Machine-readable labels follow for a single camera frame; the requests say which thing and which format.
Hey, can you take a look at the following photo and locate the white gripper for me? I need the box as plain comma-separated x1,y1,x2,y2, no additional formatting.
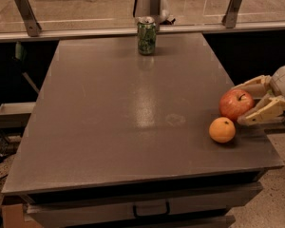
232,66,285,125

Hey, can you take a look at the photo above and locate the left metal rail bracket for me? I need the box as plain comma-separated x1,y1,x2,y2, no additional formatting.
14,0,42,37

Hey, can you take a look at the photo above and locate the grey drawer with handle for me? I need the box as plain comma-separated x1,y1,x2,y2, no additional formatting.
27,181,263,228

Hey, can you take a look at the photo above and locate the right metal rail bracket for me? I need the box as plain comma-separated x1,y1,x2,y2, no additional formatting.
222,0,242,29

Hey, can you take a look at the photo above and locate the metal rail bracket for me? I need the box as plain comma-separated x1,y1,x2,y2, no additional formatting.
222,0,242,29
150,0,161,30
14,0,42,37

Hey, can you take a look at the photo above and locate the horizontal metal rail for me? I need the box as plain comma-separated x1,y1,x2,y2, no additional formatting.
0,21,285,43

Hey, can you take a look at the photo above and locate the middle metal rail bracket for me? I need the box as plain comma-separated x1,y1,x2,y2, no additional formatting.
150,0,161,30

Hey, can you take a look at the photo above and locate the green soda can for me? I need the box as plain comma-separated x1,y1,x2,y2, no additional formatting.
137,16,156,55

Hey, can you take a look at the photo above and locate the orange fruit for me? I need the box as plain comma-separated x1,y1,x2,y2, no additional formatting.
208,117,236,143

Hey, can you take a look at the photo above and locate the red apple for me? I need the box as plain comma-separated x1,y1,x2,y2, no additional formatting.
218,89,255,122

